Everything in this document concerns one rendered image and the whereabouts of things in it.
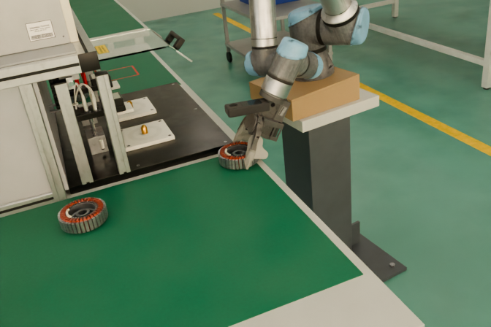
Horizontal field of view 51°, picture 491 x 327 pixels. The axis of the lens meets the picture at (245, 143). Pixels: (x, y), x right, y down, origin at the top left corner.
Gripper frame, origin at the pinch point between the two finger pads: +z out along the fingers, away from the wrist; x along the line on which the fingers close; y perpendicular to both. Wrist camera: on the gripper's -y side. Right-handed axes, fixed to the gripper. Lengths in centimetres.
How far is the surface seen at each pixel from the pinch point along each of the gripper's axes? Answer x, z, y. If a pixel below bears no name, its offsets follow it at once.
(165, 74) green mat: 89, 5, -6
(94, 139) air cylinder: 20.4, 13.9, -35.0
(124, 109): 21.7, 2.7, -29.6
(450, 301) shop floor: -4, 30, 100
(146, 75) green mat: 93, 9, -12
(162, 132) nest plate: 23.1, 7.0, -16.0
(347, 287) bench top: -56, -1, 5
